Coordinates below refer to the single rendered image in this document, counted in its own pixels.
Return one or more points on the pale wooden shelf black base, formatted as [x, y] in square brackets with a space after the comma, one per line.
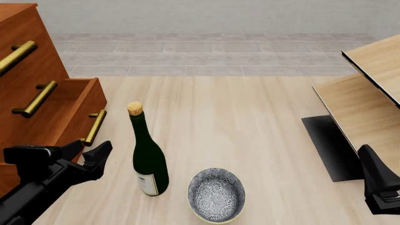
[359, 105]

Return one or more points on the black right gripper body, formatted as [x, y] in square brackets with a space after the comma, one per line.
[386, 204]

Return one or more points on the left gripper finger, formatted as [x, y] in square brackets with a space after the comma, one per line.
[71, 148]
[99, 157]

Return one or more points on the wooden cabinet drawer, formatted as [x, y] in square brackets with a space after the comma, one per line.
[34, 32]
[53, 70]
[95, 98]

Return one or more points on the grey patterned bowl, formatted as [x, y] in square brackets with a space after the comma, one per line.
[216, 195]

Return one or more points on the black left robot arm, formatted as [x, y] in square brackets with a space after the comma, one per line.
[22, 197]

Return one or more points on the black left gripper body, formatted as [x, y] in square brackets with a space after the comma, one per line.
[73, 173]

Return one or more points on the dark green corked wine bottle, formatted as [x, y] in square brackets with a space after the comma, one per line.
[150, 161]

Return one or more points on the wooden cabinet with drawers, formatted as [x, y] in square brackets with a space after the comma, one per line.
[22, 25]

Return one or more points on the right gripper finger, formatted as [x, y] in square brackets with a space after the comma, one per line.
[373, 173]

